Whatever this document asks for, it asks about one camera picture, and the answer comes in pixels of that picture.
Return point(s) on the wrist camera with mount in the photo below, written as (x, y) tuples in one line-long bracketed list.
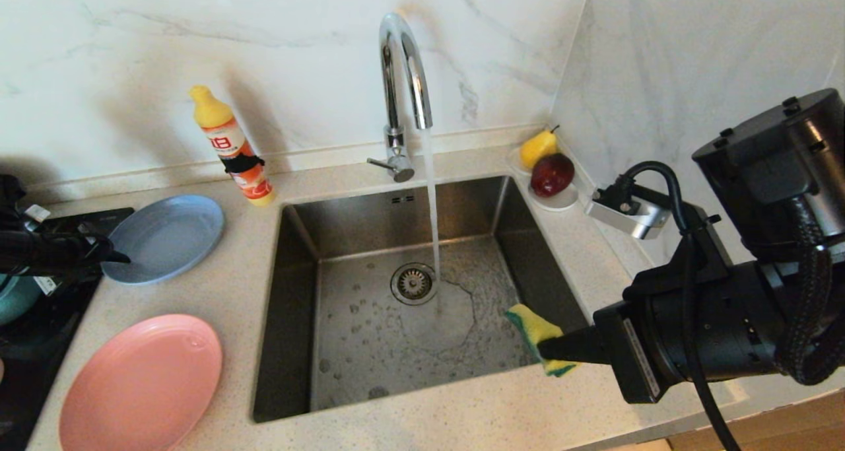
[(630, 213), (37, 213)]

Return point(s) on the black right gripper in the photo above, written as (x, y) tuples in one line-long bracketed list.
[(634, 352)]

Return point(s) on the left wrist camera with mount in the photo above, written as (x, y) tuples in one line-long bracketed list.
[(37, 213)]

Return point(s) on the pink plate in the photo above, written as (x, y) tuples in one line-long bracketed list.
[(145, 385)]

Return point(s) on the round metal drain strainer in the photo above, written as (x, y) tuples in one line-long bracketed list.
[(413, 284)]

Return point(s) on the blue plate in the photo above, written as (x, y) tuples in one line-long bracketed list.
[(165, 240)]

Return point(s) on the yellow green sponge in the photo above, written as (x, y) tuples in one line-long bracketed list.
[(531, 325)]

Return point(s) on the black glass cooktop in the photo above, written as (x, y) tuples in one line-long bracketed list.
[(33, 372)]

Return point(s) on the running water stream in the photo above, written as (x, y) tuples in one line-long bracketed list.
[(432, 200)]

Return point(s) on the orange dish soap bottle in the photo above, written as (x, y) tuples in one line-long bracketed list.
[(231, 144)]

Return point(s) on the teal bowl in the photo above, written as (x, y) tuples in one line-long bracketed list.
[(16, 302)]

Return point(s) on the chrome gooseneck faucet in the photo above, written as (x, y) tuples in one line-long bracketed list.
[(396, 74)]

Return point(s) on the dark red apple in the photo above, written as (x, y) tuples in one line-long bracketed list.
[(552, 173)]

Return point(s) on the small white dish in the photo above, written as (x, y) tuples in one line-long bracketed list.
[(560, 203)]

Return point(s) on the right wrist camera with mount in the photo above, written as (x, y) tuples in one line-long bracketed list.
[(630, 213)]

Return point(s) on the yellow pear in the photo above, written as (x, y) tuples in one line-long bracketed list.
[(536, 148)]

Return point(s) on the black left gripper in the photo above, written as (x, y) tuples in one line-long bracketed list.
[(46, 253)]

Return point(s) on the stainless steel sink basin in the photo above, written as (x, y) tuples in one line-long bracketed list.
[(356, 345)]

